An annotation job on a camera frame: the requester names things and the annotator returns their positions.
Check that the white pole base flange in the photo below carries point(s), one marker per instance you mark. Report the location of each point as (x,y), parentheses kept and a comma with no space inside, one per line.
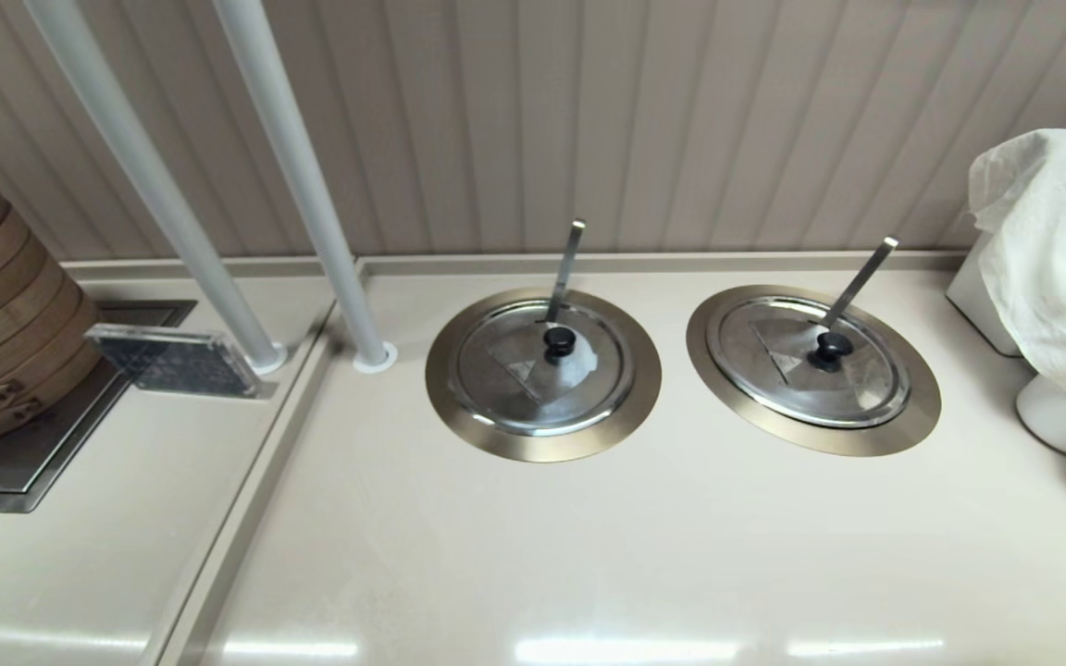
(271,369)
(376,369)

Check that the bamboo steamer stack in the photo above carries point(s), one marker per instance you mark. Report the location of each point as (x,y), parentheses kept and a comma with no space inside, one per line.
(6,305)

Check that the white metal pole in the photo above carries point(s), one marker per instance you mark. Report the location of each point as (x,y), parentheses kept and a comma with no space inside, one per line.
(292,139)
(126,139)

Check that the clear acrylic sign holder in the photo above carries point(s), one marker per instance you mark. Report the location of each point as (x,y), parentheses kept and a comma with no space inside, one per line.
(172,363)

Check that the white round base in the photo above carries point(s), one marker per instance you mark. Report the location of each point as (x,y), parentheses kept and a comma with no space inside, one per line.
(1051,421)

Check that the steel hinged lid black knob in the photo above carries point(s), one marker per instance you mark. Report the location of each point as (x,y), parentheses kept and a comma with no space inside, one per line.
(496,370)
(774,370)

